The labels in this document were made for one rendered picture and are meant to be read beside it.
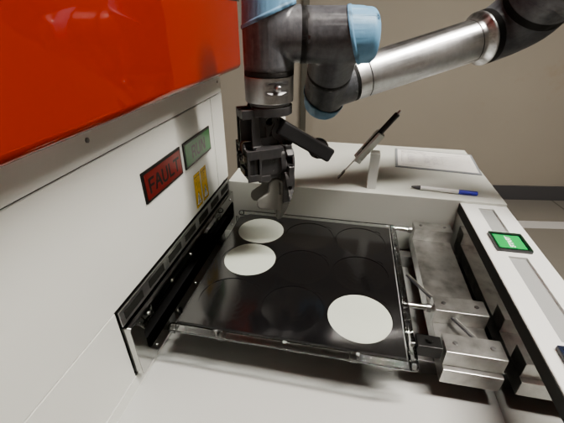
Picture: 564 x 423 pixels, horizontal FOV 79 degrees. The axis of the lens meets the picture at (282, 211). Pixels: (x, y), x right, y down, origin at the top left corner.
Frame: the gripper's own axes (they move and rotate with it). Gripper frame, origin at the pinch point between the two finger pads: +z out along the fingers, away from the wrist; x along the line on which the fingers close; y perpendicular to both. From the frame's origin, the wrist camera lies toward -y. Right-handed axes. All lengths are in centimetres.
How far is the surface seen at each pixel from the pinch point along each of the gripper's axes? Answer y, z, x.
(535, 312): -24.1, 3.3, 33.4
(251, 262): 6.8, 9.2, 1.2
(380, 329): -6.6, 9.3, 24.0
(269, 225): -1.1, 9.3, -10.3
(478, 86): -203, 11, -134
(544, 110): -250, 27, -113
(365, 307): -7.0, 9.3, 19.3
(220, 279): 13.5, 9.2, 3.8
